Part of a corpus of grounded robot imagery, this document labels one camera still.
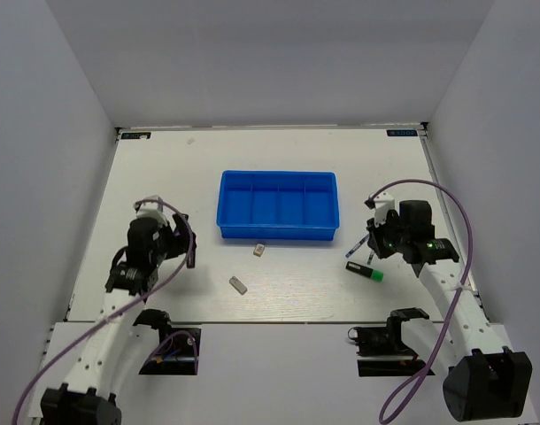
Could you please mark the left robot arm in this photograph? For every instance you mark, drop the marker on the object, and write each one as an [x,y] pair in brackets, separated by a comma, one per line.
[127,334]

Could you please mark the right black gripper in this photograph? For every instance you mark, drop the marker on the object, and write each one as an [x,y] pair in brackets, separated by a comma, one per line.
[374,235]

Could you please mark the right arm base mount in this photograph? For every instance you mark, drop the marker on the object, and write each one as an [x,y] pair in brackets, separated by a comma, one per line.
[377,356]

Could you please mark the left corner label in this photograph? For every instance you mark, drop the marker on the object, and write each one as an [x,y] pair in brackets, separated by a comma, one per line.
[135,135]

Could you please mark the blue pen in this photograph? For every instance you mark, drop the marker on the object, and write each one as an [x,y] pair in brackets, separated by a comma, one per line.
[357,246]

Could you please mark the beige eraser block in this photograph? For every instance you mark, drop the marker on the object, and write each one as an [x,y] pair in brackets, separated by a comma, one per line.
[259,249]

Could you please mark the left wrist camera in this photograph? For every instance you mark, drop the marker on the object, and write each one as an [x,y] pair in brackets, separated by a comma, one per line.
[151,207]

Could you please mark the metal table edge rail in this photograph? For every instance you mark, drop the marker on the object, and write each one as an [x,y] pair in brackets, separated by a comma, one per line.
[448,207]

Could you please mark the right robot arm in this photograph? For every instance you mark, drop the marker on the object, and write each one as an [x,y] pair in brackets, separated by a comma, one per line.
[483,378]

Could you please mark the blue divided plastic bin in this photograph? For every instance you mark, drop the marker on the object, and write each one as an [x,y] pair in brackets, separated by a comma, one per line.
[281,205]

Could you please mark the corner label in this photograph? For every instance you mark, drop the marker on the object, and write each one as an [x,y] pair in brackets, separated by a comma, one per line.
[135,135]
[401,132]

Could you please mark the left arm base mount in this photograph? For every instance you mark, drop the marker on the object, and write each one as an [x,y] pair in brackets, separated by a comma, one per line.
[176,353]

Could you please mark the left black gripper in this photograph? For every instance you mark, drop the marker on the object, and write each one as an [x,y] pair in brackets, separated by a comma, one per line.
[181,243]

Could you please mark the right corner label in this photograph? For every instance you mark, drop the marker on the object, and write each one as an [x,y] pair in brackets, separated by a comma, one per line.
[401,132]

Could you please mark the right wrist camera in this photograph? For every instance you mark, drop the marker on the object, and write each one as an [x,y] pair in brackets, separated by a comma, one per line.
[381,204]

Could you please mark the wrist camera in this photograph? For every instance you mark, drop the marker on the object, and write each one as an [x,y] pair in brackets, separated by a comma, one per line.
[151,207]
[381,204]

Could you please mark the grey eraser block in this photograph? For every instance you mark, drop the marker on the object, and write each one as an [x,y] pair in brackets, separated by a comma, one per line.
[238,285]

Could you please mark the green cap black highlighter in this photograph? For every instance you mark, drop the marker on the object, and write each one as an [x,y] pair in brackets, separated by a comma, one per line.
[364,271]

